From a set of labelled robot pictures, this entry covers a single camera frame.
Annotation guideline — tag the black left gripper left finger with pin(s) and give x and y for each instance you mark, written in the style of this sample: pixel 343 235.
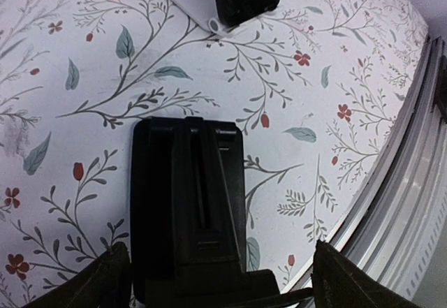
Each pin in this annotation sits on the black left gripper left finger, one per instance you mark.
pixel 105 282

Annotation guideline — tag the black clamp phone mount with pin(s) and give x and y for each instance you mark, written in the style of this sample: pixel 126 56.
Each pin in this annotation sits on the black clamp phone mount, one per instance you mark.
pixel 187 208

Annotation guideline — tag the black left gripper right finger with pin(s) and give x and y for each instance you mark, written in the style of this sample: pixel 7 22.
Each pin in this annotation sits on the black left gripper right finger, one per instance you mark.
pixel 338 282

